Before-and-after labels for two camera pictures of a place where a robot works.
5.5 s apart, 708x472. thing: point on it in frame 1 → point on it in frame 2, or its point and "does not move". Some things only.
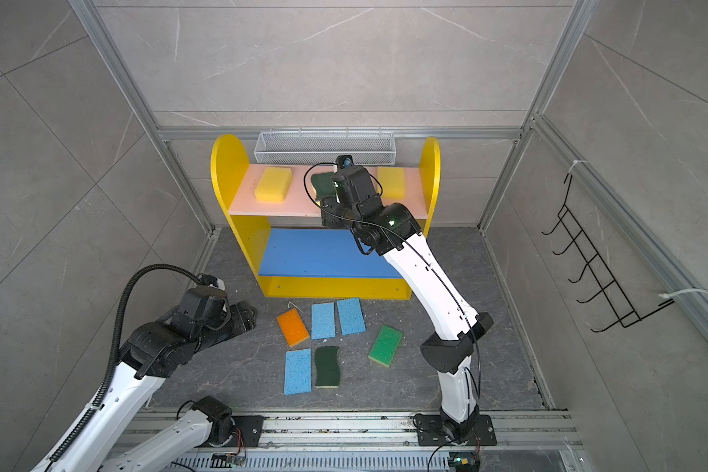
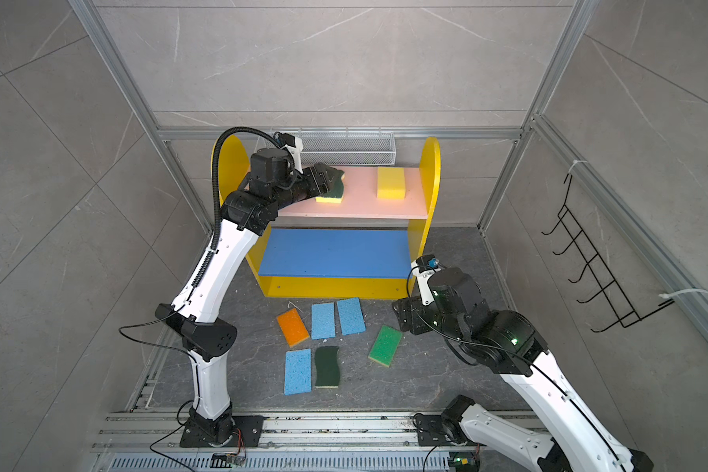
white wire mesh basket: x=324 y=147 does not move
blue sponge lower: x=298 y=372 does not move
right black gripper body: x=336 y=214 → x=426 y=317
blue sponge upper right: x=351 y=316 does not move
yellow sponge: x=392 y=181 does not move
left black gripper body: x=233 y=322 → x=296 y=186
